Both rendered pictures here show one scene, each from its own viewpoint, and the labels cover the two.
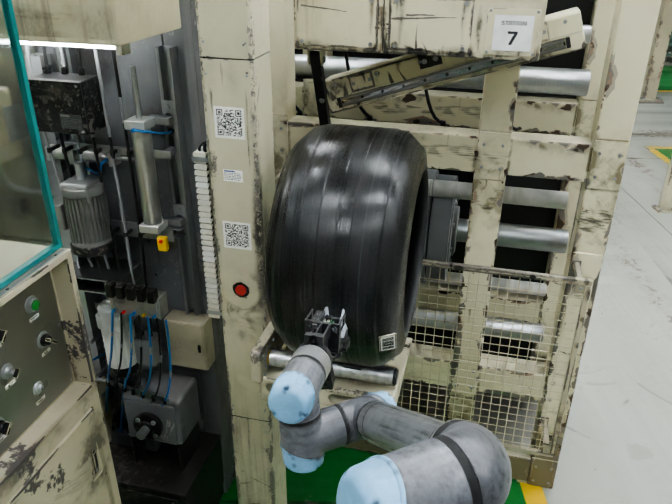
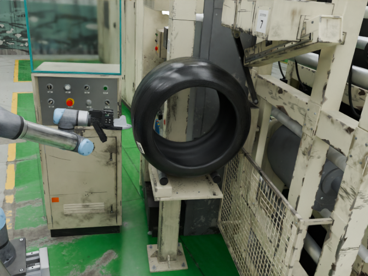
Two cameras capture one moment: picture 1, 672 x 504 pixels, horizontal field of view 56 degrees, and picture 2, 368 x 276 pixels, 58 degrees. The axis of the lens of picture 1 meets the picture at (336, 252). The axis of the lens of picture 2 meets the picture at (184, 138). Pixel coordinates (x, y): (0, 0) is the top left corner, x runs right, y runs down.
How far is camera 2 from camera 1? 1.68 m
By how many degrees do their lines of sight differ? 57
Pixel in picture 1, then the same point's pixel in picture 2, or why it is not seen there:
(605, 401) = not seen: outside the picture
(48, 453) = (90, 136)
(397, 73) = (260, 47)
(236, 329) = not seen: hidden behind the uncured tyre
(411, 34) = (240, 20)
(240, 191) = not seen: hidden behind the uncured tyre
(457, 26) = (249, 16)
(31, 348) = (101, 102)
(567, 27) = (312, 26)
